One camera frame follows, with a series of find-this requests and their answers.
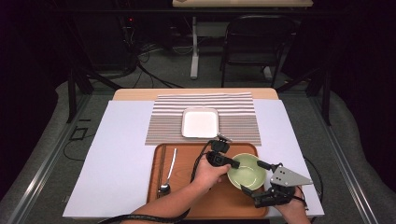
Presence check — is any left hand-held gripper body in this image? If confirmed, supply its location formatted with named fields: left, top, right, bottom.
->
left=205, top=133, right=233, bottom=168

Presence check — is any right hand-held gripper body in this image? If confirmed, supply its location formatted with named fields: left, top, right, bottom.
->
left=253, top=162, right=314, bottom=209

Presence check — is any green bowl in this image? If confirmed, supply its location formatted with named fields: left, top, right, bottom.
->
left=226, top=152, right=268, bottom=191

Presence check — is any brown wooden tray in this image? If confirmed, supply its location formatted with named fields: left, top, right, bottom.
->
left=145, top=142, right=269, bottom=219

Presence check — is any metal spoon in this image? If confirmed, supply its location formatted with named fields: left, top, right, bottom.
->
left=158, top=147, right=178, bottom=196

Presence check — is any person's left hand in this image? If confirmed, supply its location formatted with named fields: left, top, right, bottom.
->
left=192, top=154, right=232, bottom=192

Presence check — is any person's right hand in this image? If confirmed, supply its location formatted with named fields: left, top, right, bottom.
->
left=275, top=187, right=310, bottom=219

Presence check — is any white square plate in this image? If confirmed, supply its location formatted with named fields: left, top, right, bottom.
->
left=181, top=106, right=219, bottom=139

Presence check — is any striped placemat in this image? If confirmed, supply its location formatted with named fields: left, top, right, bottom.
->
left=145, top=91, right=262, bottom=147

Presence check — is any black metal stand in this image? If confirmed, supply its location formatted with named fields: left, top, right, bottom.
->
left=275, top=60, right=332, bottom=127
left=65, top=60, right=123, bottom=124

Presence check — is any white paper sheet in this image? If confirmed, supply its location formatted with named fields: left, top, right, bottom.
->
left=62, top=99, right=325, bottom=218

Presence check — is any white-legged desk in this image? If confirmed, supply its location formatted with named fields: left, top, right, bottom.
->
left=172, top=0, right=314, bottom=80

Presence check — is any black folding chair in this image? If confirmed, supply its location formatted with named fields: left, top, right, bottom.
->
left=219, top=13, right=297, bottom=89

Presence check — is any black equipment with red light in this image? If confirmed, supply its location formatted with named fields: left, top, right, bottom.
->
left=120, top=13, right=139, bottom=63

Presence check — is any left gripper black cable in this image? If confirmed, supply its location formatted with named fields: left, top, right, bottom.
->
left=97, top=140, right=217, bottom=224

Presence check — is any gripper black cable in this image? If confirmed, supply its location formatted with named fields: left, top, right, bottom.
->
left=298, top=157, right=325, bottom=217
left=97, top=140, right=217, bottom=224

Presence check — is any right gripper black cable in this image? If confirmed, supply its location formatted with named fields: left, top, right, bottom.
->
left=298, top=157, right=325, bottom=217

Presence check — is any aluminium floor rail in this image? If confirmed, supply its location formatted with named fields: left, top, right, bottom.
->
left=307, top=92, right=379, bottom=224
left=7, top=92, right=92, bottom=224

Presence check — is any bundle of floor cables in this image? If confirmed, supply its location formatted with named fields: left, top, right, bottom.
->
left=124, top=41, right=185, bottom=90

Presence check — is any thin black floor cable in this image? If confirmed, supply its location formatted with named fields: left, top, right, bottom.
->
left=63, top=133, right=97, bottom=162

